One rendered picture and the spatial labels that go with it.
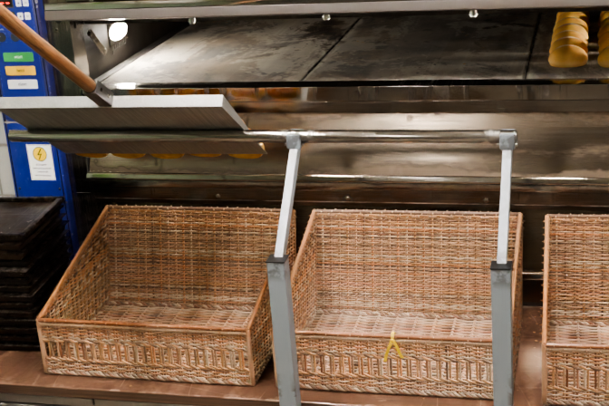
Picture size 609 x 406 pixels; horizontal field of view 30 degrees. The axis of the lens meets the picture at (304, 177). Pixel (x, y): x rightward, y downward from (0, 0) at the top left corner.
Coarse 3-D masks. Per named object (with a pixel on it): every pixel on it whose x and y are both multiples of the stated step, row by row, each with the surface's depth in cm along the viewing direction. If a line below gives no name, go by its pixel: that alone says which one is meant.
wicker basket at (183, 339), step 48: (96, 240) 309; (144, 240) 314; (240, 240) 307; (288, 240) 299; (96, 288) 309; (144, 288) 316; (192, 288) 312; (240, 288) 308; (48, 336) 279; (96, 336) 299; (144, 336) 273; (192, 336) 269; (240, 336) 266; (240, 384) 270
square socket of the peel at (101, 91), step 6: (96, 84) 247; (102, 84) 250; (96, 90) 247; (102, 90) 250; (108, 90) 252; (90, 96) 249; (96, 96) 248; (102, 96) 250; (108, 96) 252; (96, 102) 253; (102, 102) 252; (108, 102) 253
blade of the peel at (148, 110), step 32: (64, 96) 258; (128, 96) 254; (160, 96) 252; (192, 96) 250; (32, 128) 275; (64, 128) 273; (96, 128) 271; (128, 128) 269; (160, 128) 267; (192, 128) 265; (224, 128) 263
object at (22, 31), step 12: (0, 12) 208; (12, 24) 213; (24, 24) 217; (24, 36) 218; (36, 36) 221; (36, 48) 223; (48, 48) 226; (48, 60) 229; (60, 60) 231; (72, 72) 237; (84, 84) 243
